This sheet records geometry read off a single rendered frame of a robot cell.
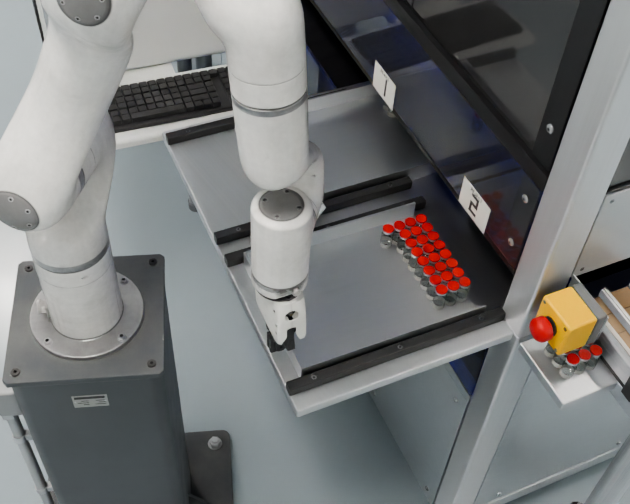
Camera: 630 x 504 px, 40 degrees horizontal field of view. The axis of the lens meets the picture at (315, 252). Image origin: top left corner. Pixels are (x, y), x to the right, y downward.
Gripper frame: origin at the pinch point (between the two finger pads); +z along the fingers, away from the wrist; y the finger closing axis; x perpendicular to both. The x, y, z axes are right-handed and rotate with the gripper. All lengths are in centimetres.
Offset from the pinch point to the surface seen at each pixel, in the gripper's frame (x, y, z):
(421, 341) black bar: -22.5, -7.8, 2.2
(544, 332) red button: -35.8, -19.5, -8.7
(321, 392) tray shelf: -3.8, -9.3, 4.3
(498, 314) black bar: -37.4, -7.9, 2.2
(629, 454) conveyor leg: -53, -33, 20
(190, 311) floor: -6, 77, 92
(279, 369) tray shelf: 0.8, -2.8, 4.3
